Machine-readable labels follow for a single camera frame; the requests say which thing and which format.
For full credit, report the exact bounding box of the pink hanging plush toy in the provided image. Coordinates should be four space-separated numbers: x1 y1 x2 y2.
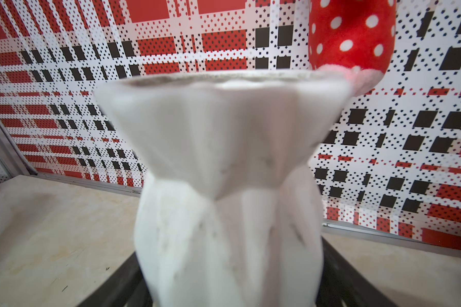
308 0 396 96

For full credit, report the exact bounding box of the tall white ribbed vase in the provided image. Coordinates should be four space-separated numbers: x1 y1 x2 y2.
94 70 353 306

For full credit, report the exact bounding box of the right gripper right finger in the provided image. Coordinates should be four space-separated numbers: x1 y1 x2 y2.
316 239 396 307

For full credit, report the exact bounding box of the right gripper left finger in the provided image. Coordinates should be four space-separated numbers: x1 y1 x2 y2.
78 252 152 307

